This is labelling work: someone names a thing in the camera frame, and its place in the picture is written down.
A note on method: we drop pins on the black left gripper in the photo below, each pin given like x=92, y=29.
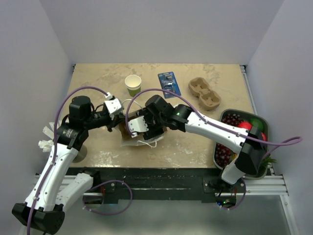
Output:
x=112, y=123

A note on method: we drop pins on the blue razor blister pack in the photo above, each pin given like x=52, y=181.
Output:
x=168, y=82

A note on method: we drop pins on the stacked green paper cups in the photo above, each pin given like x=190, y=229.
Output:
x=133, y=84

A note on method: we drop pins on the green avocado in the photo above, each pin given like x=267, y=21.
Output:
x=257, y=123

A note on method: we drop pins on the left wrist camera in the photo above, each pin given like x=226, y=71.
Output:
x=113, y=105

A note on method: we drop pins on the red apple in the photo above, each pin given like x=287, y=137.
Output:
x=246, y=125

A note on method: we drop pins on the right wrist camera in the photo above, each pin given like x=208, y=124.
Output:
x=137, y=125

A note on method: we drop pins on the grey metal cup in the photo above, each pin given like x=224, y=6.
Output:
x=81, y=154

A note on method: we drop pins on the grey fruit tray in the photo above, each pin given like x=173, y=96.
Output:
x=246, y=117

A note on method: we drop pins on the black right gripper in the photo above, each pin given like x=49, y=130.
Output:
x=152, y=131

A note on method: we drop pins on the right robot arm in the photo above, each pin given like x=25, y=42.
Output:
x=249, y=145

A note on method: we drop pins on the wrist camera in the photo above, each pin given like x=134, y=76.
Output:
x=113, y=105
x=137, y=125

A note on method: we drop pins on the brown pulp cup carrier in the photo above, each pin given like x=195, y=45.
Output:
x=208, y=98

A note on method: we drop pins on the orange pineapple toy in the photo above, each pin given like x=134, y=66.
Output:
x=266, y=161

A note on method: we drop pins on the brown paper bag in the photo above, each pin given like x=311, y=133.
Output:
x=127, y=140

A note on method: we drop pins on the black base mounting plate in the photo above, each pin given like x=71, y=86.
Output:
x=192, y=184

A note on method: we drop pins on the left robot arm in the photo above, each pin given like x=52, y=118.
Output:
x=44, y=208

